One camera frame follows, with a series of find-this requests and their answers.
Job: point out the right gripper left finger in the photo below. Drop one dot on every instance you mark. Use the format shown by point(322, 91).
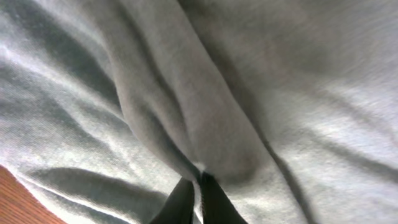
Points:
point(178, 208)

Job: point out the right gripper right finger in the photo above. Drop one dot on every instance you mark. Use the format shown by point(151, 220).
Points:
point(216, 206)

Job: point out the light grey-green t-shirt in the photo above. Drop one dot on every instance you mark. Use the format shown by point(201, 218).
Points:
point(290, 105)

